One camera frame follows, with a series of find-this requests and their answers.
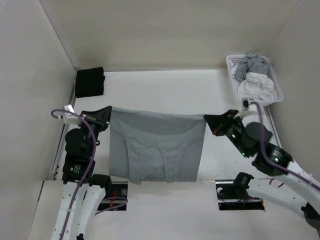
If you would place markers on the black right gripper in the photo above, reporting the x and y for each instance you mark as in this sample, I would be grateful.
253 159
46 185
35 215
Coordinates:
217 123

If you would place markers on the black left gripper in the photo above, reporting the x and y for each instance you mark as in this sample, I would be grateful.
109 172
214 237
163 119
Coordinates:
101 117

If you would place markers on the grey tank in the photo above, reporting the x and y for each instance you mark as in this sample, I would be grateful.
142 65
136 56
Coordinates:
252 63
155 147

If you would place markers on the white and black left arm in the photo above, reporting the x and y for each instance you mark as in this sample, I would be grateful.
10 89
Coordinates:
82 190

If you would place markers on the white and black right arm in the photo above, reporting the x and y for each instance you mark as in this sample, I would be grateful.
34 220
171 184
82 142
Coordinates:
299 193

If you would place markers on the folded black tank top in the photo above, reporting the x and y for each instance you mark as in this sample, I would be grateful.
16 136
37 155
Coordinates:
89 82

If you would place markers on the white tank top in basket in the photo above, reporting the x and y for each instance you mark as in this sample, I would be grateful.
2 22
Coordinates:
257 86

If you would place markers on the grey tank top in basket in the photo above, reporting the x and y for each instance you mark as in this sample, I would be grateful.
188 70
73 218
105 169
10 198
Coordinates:
252 63

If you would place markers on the white plastic laundry basket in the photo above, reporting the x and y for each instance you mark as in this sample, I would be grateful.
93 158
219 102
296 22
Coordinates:
271 74

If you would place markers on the white front cover board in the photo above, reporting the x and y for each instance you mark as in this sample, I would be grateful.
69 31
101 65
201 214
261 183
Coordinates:
189 211

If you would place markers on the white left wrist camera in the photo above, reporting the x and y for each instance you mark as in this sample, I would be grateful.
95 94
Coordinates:
67 114

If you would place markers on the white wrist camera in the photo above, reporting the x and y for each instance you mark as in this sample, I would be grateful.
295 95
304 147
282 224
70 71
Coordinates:
67 114
247 108

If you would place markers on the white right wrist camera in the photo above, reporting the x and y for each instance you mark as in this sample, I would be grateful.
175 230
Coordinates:
247 108

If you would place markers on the aluminium table edge rail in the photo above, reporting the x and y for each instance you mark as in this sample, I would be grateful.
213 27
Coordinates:
56 161

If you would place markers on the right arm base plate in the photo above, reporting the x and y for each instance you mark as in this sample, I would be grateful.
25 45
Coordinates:
230 200

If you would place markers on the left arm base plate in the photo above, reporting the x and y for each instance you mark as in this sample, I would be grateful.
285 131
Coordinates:
115 198

